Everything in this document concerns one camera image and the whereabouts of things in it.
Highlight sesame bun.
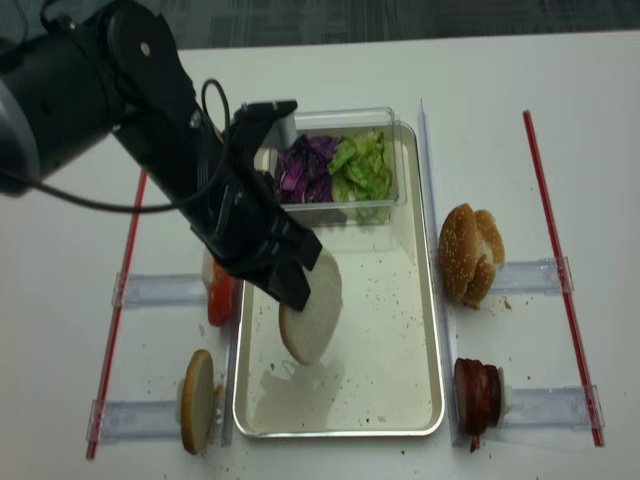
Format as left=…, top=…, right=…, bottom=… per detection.
left=438, top=204, right=478, bottom=301
left=463, top=210, right=505, bottom=309

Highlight clear rail lower right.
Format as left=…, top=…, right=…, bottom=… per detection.
left=498, top=385, right=605, bottom=430

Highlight sesame bun top rear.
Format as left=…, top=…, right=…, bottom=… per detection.
left=463, top=210, right=505, bottom=309

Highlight clear rail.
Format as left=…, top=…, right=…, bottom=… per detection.
left=498, top=385, right=605, bottom=430
left=112, top=273, right=208, bottom=308
left=86, top=400, right=181, bottom=443
left=489, top=257, right=574, bottom=295

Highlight red rail strip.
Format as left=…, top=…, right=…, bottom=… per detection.
left=522, top=110, right=606, bottom=448
left=85, top=169, right=149, bottom=462

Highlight clear plastic container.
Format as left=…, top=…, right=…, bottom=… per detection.
left=254, top=107, right=405, bottom=228

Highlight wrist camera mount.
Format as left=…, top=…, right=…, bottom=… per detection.
left=231, top=100, right=299, bottom=162

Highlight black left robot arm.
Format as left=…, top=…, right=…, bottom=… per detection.
left=1, top=1, right=322, bottom=310

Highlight sesame bun top front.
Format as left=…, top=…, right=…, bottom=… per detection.
left=438, top=204, right=478, bottom=301

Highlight white pusher block tomato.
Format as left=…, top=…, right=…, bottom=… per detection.
left=201, top=248, right=214, bottom=290

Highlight white pusher block meat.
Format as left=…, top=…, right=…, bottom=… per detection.
left=499, top=384, right=513, bottom=421

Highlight right red rail strip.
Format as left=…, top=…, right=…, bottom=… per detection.
left=522, top=110, right=606, bottom=448

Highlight left red rail strip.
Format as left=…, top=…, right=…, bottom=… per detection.
left=85, top=169, right=149, bottom=462

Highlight green lettuce pieces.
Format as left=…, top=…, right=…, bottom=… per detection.
left=328, top=130, right=393, bottom=202

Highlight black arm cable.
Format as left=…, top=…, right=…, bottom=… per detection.
left=0, top=77, right=236, bottom=215

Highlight tomato slices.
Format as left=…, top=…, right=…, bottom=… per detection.
left=207, top=261, right=236, bottom=327

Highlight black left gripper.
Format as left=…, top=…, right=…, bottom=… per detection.
left=189, top=172, right=322, bottom=311

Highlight bun slice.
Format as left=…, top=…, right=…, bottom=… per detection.
left=180, top=349, right=214, bottom=455
left=279, top=249, right=343, bottom=365

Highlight metal baking tray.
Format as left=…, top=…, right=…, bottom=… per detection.
left=233, top=123, right=444, bottom=438

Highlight purple cabbage pieces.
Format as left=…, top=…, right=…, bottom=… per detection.
left=274, top=135, right=338, bottom=204

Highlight white pusher block bottom bun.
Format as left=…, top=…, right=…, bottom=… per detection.
left=174, top=379, right=184, bottom=425

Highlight clear rail upper right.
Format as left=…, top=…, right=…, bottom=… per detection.
left=489, top=257, right=574, bottom=295

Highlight stack of meat slices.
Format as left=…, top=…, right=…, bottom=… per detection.
left=454, top=358, right=504, bottom=453

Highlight clear rail upper left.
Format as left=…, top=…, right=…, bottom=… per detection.
left=112, top=273, right=208, bottom=308

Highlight clear rail lower left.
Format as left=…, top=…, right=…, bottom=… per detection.
left=86, top=400, right=181, bottom=443

